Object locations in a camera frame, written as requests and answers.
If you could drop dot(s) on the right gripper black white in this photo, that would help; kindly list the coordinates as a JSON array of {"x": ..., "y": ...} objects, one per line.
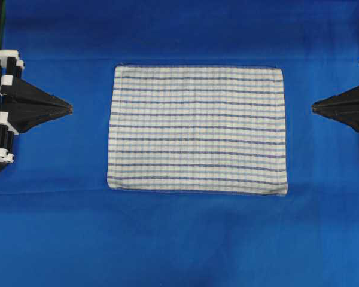
[{"x": 349, "y": 118}]

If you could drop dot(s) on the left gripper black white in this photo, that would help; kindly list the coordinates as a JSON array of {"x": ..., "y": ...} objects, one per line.
[{"x": 15, "y": 120}]

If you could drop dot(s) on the blue striped white towel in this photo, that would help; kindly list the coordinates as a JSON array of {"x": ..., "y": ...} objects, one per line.
[{"x": 212, "y": 128}]

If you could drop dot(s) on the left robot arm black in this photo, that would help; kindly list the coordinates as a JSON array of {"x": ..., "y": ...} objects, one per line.
[{"x": 22, "y": 105}]

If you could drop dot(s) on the blue table cloth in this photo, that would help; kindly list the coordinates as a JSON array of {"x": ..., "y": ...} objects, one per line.
[{"x": 60, "y": 223}]

